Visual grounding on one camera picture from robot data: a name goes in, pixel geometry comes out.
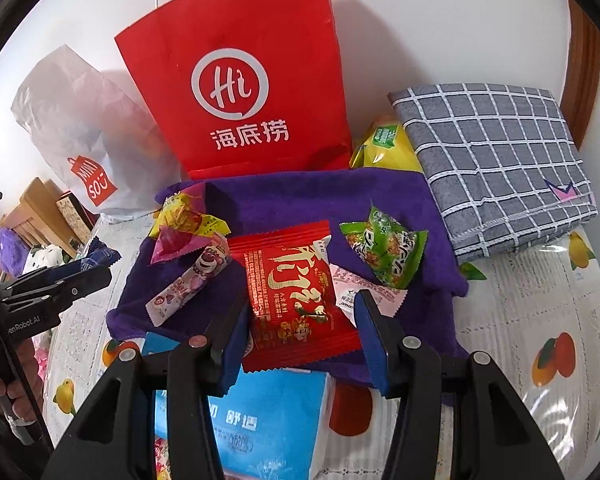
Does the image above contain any grey checked folded cloth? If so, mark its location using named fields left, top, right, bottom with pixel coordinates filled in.
left=387, top=82, right=598, bottom=267

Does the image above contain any pale pink white packet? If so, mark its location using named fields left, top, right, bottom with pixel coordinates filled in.
left=327, top=262, right=411, bottom=321

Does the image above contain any fruit print tablecloth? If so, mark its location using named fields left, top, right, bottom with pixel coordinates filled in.
left=45, top=210, right=600, bottom=480

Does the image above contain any wooden headboard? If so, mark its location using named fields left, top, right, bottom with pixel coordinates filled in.
left=0, top=177, right=76, bottom=261

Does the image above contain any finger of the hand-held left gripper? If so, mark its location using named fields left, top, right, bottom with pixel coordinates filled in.
left=0, top=259, right=88, bottom=295
left=0, top=266, right=113, bottom=313

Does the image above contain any green snack packet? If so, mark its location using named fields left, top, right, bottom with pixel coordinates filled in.
left=339, top=200, right=429, bottom=290

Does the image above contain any red paper bag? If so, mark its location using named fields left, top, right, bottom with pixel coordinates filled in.
left=114, top=0, right=353, bottom=181

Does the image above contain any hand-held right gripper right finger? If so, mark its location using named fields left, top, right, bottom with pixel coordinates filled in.
left=354, top=289, right=566, bottom=480

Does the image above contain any brown wooden door frame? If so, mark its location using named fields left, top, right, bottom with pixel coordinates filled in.
left=560, top=0, right=600, bottom=151

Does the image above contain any white spotted cloth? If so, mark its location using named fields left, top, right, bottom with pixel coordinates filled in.
left=22, top=244, right=66, bottom=273

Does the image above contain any blue tissue pack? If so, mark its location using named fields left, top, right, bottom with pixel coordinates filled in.
left=142, top=332, right=331, bottom=480

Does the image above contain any white plastic bag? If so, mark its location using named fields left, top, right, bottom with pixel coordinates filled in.
left=10, top=45, right=181, bottom=223

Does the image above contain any yellow snack bag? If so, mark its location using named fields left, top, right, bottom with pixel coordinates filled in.
left=349, top=115, right=423, bottom=173

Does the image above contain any person's left hand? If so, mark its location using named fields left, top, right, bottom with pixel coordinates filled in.
left=0, top=335, right=46, bottom=423

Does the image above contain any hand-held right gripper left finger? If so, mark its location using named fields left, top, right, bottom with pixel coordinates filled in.
left=40, top=285, right=253, bottom=480

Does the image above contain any magenta yellow packet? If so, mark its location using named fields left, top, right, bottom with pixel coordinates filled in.
left=147, top=182, right=231, bottom=266

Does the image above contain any purple towel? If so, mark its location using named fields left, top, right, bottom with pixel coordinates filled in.
left=105, top=167, right=471, bottom=396

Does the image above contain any red snack packet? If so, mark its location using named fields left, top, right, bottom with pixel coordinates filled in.
left=227, top=220, right=376, bottom=373

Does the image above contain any pink bear candy packet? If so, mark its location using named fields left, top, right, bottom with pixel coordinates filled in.
left=145, top=240, right=231, bottom=328

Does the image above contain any purple plush cloth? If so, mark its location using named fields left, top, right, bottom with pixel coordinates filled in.
left=0, top=227, right=23, bottom=281

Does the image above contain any brown patterned book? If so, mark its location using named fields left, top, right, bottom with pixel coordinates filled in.
left=55, top=190, right=101, bottom=246

